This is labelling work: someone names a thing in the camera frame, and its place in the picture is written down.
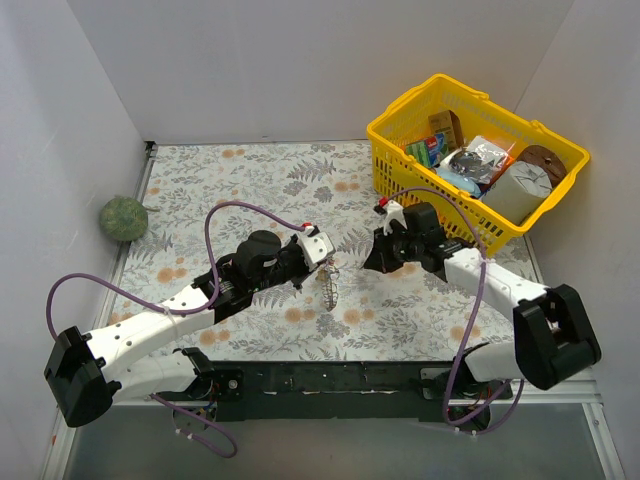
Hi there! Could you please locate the metal disc keyring holder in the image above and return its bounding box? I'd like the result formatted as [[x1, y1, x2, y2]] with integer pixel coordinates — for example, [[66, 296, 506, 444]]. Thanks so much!
[[316, 258, 340, 311]]

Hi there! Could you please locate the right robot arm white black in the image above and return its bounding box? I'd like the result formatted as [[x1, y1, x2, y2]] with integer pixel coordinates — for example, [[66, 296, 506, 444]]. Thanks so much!
[[364, 199, 602, 398]]

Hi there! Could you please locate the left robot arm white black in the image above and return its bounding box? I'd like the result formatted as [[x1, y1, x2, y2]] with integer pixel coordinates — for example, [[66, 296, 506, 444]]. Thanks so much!
[[44, 226, 335, 428]]

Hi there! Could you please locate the light blue cloth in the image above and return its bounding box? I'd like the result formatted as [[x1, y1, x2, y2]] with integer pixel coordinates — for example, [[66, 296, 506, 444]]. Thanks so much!
[[435, 167, 481, 198]]

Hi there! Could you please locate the floral table mat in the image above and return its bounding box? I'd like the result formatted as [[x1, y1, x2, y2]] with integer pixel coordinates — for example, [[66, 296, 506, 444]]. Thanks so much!
[[110, 142, 513, 361]]

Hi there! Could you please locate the green blue sponge pack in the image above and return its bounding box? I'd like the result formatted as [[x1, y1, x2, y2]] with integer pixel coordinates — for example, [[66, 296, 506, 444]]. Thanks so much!
[[404, 133, 449, 168]]

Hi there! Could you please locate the yellow plastic basket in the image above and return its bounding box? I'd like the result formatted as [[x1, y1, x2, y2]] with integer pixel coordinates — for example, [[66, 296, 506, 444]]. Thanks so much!
[[366, 73, 590, 256]]

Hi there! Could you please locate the silver foil packet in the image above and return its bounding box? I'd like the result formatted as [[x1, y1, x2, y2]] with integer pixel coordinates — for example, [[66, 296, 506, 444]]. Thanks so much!
[[440, 135, 514, 185]]

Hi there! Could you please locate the brown cardboard box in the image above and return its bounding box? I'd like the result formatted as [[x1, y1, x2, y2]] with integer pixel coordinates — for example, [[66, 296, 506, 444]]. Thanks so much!
[[428, 110, 464, 151]]

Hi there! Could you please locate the green felt ball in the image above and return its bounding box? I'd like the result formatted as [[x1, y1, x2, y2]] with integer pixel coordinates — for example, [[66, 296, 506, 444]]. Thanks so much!
[[99, 196, 148, 242]]

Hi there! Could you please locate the brown round disc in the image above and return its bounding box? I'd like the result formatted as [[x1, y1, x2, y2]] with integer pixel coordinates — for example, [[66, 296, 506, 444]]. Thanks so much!
[[516, 145, 567, 188]]

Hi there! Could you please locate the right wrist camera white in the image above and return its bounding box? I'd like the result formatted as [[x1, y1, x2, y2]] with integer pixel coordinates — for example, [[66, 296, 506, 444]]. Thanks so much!
[[374, 197, 407, 236]]

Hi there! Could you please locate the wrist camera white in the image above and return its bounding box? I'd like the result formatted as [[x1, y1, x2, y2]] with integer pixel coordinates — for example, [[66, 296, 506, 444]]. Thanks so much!
[[374, 197, 407, 236], [297, 223, 335, 272]]

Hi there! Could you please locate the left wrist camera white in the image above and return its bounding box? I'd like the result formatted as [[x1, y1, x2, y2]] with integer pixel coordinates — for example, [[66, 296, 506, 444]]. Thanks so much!
[[297, 223, 335, 272]]

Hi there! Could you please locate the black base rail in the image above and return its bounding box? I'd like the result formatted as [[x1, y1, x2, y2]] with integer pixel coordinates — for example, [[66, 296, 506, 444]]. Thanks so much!
[[154, 360, 516, 424]]

